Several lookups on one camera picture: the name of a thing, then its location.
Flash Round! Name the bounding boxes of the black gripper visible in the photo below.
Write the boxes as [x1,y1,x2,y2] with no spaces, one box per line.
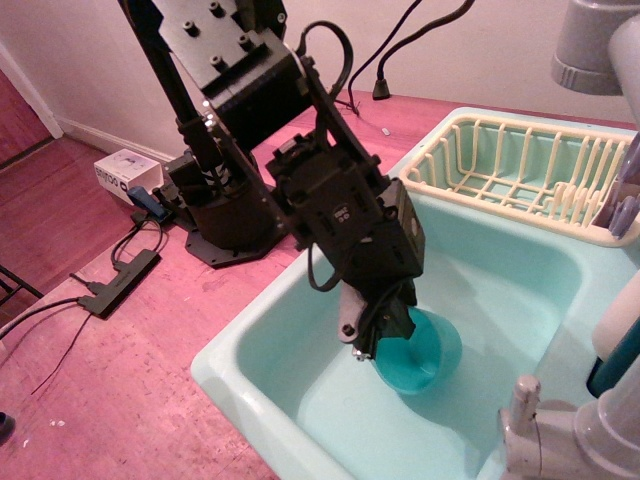
[267,135,425,360]

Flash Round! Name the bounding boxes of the teal plastic cup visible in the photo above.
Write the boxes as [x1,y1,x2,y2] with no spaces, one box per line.
[374,307,463,395]

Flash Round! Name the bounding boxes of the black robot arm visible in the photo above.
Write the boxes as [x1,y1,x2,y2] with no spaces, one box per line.
[120,1,425,361]

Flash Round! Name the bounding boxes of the mint green toy sink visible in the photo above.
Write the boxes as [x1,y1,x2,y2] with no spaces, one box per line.
[191,195,639,479]

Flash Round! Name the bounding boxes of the cream dish drying rack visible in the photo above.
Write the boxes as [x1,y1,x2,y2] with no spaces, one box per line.
[399,108,639,247]

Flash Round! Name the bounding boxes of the teal and white bottle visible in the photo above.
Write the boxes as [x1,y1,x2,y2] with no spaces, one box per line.
[587,274,639,397]

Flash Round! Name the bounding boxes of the black power plug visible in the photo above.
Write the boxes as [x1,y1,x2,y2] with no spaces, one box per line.
[372,78,391,101]

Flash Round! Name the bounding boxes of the purple utensils in rack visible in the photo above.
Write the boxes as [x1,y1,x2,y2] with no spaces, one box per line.
[608,134,639,239]

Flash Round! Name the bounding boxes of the black usb hub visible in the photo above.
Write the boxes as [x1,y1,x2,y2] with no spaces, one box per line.
[78,249,161,320]

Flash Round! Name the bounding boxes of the white cardboard box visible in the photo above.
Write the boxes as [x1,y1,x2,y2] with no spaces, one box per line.
[94,149,164,205]

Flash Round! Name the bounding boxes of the grey toy faucet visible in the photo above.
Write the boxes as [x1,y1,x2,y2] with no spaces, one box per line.
[551,1,639,122]

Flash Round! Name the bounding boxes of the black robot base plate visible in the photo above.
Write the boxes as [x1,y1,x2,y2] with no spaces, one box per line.
[164,149,286,271]

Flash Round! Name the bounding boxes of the beige faucet handle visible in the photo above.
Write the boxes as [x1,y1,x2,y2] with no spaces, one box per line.
[499,374,577,479]

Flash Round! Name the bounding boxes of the thin black cable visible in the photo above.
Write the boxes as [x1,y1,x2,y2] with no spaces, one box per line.
[346,0,424,117]

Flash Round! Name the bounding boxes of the blue clamp handle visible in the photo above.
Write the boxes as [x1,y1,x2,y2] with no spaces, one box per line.
[127,186,169,221]

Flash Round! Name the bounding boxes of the thin black wire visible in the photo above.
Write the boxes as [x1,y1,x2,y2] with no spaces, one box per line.
[30,314,92,397]

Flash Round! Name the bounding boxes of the thick black cable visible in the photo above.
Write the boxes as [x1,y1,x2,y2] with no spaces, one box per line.
[375,0,475,81]

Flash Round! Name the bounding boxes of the grey cable on floor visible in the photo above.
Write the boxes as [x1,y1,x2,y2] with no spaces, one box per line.
[0,297,84,341]

